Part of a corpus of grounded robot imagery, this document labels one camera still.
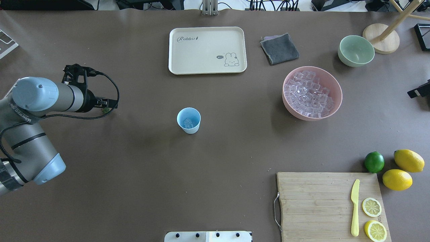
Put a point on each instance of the small strawberry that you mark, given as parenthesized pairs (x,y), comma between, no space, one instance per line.
(106,110)

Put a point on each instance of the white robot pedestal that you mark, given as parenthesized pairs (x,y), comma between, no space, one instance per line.
(209,236)

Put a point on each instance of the glass holder tray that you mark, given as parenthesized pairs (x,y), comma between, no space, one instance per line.
(422,34)

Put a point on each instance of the bamboo cutting board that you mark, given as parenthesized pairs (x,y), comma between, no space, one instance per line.
(316,206)

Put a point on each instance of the yellow plastic knife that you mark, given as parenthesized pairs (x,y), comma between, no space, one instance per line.
(355,217)

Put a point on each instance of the lemon half slice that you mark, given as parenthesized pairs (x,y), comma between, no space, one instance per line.
(375,231)
(371,207)

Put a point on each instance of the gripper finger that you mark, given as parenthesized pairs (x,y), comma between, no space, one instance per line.
(423,90)

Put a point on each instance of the grey folded cloth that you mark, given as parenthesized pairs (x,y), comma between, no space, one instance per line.
(279,48)

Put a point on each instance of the clear ice cubes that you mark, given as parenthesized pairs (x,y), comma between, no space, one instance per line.
(307,94)

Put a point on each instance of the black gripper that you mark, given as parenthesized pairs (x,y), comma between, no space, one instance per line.
(89,101)

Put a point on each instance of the aluminium frame post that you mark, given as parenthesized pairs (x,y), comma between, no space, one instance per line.
(210,7)

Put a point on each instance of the green lime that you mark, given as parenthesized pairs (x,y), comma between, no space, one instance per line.
(374,162)

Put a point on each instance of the mint green bowl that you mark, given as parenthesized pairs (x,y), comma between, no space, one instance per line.
(355,51)

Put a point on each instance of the yellow lemon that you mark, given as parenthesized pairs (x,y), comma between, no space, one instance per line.
(409,160)
(397,180)

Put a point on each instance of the cream rabbit tray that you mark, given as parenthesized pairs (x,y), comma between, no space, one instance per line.
(207,50)

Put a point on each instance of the pink bowl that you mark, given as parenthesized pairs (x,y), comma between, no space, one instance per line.
(292,107)

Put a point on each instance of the light blue plastic cup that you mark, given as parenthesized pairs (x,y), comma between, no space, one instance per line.
(189,120)

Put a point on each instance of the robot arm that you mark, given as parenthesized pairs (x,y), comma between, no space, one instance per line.
(29,153)

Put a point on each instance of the wooden cup tree stand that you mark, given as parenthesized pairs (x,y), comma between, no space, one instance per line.
(383,38)

